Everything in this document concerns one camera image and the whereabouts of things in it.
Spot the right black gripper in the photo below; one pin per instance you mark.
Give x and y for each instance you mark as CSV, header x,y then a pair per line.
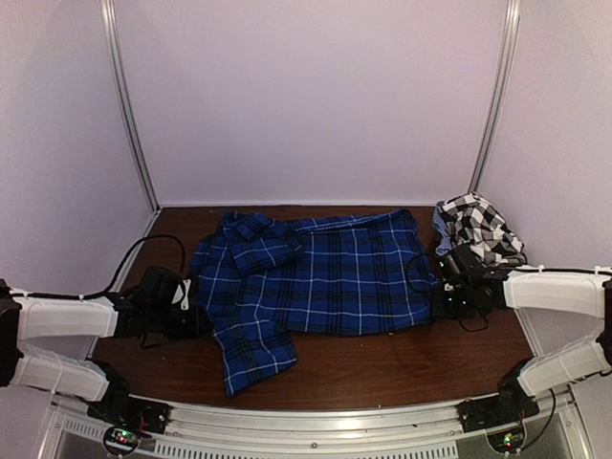
x,y
439,311

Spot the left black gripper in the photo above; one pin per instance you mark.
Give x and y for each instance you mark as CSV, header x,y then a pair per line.
x,y
194,330

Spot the small blue gingham shirt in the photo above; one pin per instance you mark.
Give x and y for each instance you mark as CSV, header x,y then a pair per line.
x,y
445,223

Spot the black white checked shirt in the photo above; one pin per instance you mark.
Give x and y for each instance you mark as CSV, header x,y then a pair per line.
x,y
484,229

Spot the blue plaid long sleeve shirt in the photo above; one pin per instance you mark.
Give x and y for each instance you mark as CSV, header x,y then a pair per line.
x,y
260,279

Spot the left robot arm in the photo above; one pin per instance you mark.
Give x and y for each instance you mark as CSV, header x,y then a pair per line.
x,y
161,303

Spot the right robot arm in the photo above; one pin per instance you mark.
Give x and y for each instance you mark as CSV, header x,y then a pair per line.
x,y
579,291

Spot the left green circuit board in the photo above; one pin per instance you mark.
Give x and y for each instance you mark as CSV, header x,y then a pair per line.
x,y
119,441

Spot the green circuit board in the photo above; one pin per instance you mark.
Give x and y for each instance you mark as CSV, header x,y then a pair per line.
x,y
506,441
119,441

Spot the right green circuit board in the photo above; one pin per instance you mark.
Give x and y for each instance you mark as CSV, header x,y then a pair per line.
x,y
506,441

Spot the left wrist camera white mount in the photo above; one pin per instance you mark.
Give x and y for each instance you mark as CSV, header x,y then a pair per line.
x,y
182,295

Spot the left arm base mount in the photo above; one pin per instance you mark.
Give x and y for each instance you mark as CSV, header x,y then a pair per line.
x,y
119,408

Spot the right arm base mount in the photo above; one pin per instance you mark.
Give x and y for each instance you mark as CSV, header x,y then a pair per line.
x,y
509,405

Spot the front aluminium rail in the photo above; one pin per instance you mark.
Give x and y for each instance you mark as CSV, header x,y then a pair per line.
x,y
419,431

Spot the right aluminium frame post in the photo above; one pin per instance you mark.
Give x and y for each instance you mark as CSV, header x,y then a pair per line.
x,y
504,66

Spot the aluminium frame post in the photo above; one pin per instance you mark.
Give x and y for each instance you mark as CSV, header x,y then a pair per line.
x,y
504,66
111,29

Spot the left aluminium frame post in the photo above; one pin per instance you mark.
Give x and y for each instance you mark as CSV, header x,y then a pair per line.
x,y
111,29

